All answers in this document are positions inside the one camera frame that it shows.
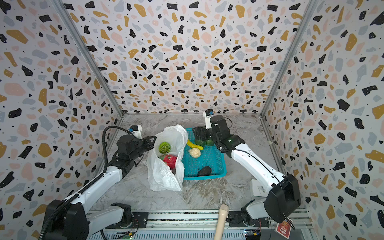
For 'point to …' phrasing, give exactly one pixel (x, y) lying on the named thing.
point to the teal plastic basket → (210, 156)
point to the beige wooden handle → (223, 213)
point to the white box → (257, 189)
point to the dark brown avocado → (205, 171)
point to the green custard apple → (164, 147)
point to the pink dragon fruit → (170, 160)
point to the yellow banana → (194, 146)
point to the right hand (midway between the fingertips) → (196, 125)
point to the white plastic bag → (161, 178)
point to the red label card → (284, 228)
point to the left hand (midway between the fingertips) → (156, 134)
